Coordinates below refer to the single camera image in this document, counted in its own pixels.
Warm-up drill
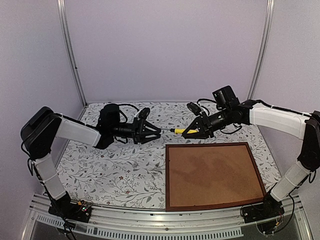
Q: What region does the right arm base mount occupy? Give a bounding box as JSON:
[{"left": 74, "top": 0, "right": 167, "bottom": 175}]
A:
[{"left": 240, "top": 200, "right": 285, "bottom": 223}]

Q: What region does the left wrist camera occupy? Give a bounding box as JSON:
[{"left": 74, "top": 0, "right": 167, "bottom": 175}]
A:
[{"left": 135, "top": 107, "right": 150, "bottom": 120}]

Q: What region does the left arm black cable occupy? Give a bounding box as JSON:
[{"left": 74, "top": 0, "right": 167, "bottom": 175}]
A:
[{"left": 117, "top": 102, "right": 141, "bottom": 123}]

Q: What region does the right aluminium corner post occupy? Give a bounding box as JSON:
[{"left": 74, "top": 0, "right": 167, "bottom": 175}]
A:
[{"left": 246, "top": 0, "right": 275, "bottom": 100}]

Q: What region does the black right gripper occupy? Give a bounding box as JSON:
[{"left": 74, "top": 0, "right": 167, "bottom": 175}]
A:
[{"left": 182, "top": 107, "right": 232, "bottom": 140}]

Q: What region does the red-brown wooden picture frame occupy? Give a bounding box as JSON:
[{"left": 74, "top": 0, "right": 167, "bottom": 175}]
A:
[{"left": 165, "top": 142, "right": 267, "bottom": 212}]

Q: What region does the yellow handled screwdriver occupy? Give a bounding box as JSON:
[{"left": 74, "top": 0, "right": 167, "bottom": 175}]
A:
[{"left": 161, "top": 128, "right": 198, "bottom": 135}]

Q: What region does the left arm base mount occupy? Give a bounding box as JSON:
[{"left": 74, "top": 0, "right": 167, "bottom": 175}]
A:
[{"left": 48, "top": 198, "right": 92, "bottom": 223}]

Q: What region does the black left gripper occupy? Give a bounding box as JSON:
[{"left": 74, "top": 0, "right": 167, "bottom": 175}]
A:
[{"left": 110, "top": 117, "right": 162, "bottom": 145}]

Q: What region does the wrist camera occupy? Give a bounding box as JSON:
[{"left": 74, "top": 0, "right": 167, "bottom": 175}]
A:
[
  {"left": 135, "top": 107, "right": 150, "bottom": 120},
  {"left": 186, "top": 102, "right": 210, "bottom": 116}
]

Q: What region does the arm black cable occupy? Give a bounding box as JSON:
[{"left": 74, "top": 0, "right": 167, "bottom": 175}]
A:
[
  {"left": 117, "top": 102, "right": 141, "bottom": 123},
  {"left": 197, "top": 97, "right": 313, "bottom": 117}
]

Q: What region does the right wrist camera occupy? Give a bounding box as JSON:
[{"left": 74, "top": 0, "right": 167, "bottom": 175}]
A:
[{"left": 186, "top": 102, "right": 210, "bottom": 116}]

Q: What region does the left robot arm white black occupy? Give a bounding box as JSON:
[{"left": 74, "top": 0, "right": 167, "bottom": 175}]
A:
[{"left": 20, "top": 103, "right": 161, "bottom": 217}]

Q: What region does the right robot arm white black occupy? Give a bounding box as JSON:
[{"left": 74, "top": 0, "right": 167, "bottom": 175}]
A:
[{"left": 182, "top": 85, "right": 320, "bottom": 218}]

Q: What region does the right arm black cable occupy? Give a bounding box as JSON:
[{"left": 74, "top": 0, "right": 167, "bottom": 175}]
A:
[{"left": 197, "top": 97, "right": 313, "bottom": 117}]

